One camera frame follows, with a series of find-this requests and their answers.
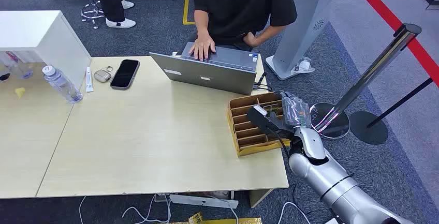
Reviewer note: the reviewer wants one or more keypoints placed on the person's right hand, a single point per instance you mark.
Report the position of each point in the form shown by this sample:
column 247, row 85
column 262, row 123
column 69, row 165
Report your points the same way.
column 203, row 46

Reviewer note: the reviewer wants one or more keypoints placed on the person's left hand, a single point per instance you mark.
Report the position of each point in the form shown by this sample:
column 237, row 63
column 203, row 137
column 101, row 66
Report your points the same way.
column 249, row 39

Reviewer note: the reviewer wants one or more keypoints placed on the person's right forearm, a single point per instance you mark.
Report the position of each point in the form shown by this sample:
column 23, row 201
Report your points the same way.
column 202, row 22

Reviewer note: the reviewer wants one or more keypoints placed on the person's left forearm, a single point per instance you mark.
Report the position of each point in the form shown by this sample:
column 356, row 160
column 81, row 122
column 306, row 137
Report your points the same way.
column 271, row 32

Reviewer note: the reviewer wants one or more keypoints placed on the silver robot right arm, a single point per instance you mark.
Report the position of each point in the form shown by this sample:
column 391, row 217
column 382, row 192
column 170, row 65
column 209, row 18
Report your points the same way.
column 329, row 181

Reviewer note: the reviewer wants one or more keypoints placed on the seated person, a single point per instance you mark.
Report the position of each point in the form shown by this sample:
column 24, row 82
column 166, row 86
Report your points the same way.
column 240, row 3

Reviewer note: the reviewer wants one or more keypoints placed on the cardboard slotted card holder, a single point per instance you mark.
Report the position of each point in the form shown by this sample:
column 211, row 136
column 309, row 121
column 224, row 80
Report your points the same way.
column 248, row 140

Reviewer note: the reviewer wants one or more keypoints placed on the grey laptop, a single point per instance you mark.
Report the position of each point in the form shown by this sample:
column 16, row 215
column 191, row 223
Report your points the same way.
column 205, row 73

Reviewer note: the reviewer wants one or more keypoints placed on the yellow floor tape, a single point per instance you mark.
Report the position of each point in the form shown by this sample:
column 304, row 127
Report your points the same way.
column 185, row 10

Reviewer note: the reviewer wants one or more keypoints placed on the grey kiosk stand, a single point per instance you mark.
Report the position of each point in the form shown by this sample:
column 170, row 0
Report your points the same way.
column 305, row 20

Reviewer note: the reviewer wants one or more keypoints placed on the plastic-wrapped white plug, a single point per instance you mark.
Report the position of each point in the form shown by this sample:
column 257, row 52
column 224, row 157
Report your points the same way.
column 303, row 66

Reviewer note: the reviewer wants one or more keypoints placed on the black smartphone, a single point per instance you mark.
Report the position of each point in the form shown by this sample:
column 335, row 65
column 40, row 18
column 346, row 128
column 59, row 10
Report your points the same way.
column 125, row 74

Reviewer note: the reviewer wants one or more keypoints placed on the chrome chair base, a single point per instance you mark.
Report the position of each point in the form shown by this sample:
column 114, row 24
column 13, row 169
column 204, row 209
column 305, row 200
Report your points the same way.
column 92, row 10

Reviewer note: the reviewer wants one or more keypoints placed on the small white tube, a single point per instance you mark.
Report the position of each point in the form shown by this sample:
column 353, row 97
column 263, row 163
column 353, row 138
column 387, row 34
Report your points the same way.
column 89, row 80

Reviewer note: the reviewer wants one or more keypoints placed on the red barrier belt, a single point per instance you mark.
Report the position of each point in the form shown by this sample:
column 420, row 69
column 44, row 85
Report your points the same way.
column 387, row 15

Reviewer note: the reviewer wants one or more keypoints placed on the clear plastic water bottle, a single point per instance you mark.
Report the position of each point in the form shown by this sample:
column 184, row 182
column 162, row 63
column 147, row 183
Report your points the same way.
column 61, row 84

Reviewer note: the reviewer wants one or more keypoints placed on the white power strip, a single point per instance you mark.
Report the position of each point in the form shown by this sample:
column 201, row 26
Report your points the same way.
column 202, row 201

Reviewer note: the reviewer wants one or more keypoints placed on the wooden table leg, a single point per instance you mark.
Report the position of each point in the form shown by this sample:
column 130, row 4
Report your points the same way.
column 259, row 196

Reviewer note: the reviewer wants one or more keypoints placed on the white cabinet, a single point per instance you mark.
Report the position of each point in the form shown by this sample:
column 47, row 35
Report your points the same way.
column 41, row 40

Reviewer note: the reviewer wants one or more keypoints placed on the gold foil sheet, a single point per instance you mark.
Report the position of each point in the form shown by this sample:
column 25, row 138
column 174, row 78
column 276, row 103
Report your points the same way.
column 219, row 220

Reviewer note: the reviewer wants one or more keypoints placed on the small yellow object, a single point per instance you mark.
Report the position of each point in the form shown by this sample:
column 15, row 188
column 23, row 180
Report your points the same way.
column 20, row 92

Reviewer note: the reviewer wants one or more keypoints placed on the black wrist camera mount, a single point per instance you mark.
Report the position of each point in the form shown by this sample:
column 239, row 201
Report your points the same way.
column 262, row 119

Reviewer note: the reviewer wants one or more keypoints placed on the chrome stanchion post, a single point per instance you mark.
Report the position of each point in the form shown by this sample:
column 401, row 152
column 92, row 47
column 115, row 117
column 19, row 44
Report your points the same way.
column 370, row 71

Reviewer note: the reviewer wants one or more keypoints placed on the black stanchion post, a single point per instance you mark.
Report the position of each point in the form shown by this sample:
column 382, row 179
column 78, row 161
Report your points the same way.
column 368, row 127

